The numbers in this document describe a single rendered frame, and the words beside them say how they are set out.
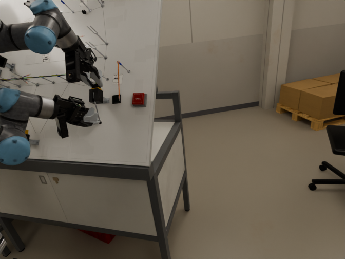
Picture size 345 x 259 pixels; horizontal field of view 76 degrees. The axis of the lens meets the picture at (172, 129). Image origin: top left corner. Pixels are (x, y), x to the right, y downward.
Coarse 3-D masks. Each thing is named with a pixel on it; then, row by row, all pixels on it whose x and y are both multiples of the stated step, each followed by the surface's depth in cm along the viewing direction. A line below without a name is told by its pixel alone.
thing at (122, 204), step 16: (64, 176) 112; (80, 176) 109; (64, 192) 118; (80, 192) 115; (96, 192) 112; (112, 192) 109; (128, 192) 106; (144, 192) 103; (64, 208) 125; (80, 208) 121; (96, 208) 118; (112, 208) 114; (128, 208) 111; (144, 208) 108; (80, 224) 128; (96, 224) 124; (112, 224) 120; (128, 224) 117; (144, 224) 114
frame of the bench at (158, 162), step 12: (156, 120) 152; (168, 120) 150; (168, 144) 120; (156, 156) 111; (156, 168) 102; (156, 180) 101; (156, 192) 101; (180, 192) 148; (156, 204) 105; (0, 216) 146; (12, 216) 142; (24, 216) 139; (156, 216) 109; (12, 228) 155; (84, 228) 128; (96, 228) 126; (156, 228) 113; (168, 228) 122; (12, 240) 157; (156, 240) 117; (168, 252) 122
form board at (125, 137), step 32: (0, 0) 132; (64, 0) 119; (96, 0) 113; (128, 0) 108; (160, 0) 103; (96, 32) 110; (128, 32) 105; (32, 64) 117; (64, 64) 112; (96, 64) 107; (128, 64) 102; (64, 96) 109; (128, 96) 99; (32, 128) 110; (96, 128) 101; (128, 128) 97; (64, 160) 103; (96, 160) 98; (128, 160) 94
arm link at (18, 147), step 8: (0, 128) 57; (8, 128) 63; (16, 128) 65; (0, 136) 56; (8, 136) 58; (16, 136) 58; (24, 136) 62; (0, 144) 55; (8, 144) 56; (16, 144) 57; (24, 144) 58; (0, 152) 55; (8, 152) 56; (16, 152) 57; (24, 152) 58; (0, 160) 56; (8, 160) 57; (16, 160) 58; (24, 160) 59
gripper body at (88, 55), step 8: (80, 40) 85; (72, 48) 80; (80, 48) 86; (88, 48) 89; (80, 56) 85; (88, 56) 87; (80, 64) 86; (88, 64) 87; (80, 72) 89; (88, 72) 89
